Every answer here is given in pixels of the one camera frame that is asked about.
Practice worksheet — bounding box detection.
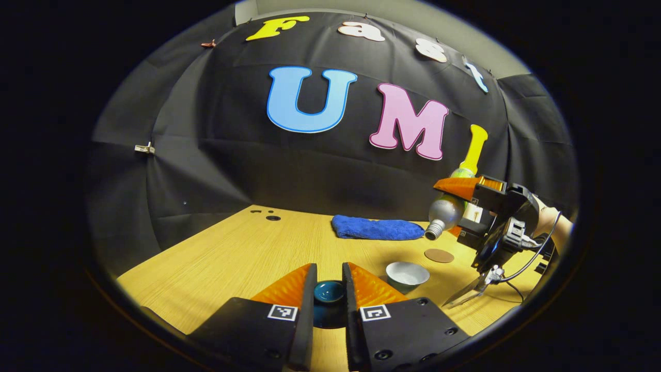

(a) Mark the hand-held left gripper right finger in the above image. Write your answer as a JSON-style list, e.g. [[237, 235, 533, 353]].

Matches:
[[342, 262, 470, 372]]

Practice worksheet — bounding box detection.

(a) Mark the black backdrop cloth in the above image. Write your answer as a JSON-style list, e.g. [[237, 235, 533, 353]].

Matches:
[[90, 10, 579, 264]]

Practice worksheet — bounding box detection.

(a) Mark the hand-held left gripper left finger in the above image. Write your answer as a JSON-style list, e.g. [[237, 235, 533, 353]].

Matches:
[[187, 263, 318, 372]]

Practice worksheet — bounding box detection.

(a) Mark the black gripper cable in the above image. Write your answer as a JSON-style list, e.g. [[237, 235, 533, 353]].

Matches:
[[498, 211, 562, 303]]

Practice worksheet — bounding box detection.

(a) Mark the silver green-label water bottle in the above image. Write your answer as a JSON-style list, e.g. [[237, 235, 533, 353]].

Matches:
[[424, 166, 478, 241]]

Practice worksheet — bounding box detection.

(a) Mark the teal teacup lid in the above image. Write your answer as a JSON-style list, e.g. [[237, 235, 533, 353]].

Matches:
[[313, 280, 347, 329]]

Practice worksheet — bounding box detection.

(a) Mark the blue towel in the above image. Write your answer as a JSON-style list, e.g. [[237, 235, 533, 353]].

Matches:
[[331, 214, 426, 241]]

